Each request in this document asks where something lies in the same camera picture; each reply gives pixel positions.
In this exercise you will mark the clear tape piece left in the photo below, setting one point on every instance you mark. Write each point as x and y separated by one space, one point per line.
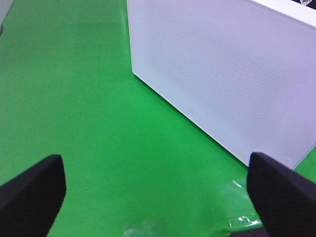
143 228

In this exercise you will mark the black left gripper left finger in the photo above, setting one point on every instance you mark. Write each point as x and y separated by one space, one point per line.
31 201

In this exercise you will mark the green table mat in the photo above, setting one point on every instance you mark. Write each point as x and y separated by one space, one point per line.
67 87

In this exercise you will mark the clear tape piece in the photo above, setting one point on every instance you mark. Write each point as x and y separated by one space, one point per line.
143 228
236 207

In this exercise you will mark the white microwave door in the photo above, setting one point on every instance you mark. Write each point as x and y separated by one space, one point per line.
244 71

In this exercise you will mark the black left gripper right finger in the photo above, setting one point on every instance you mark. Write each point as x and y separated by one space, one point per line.
284 200

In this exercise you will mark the clear tape piece centre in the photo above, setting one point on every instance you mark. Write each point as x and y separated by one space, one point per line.
236 207

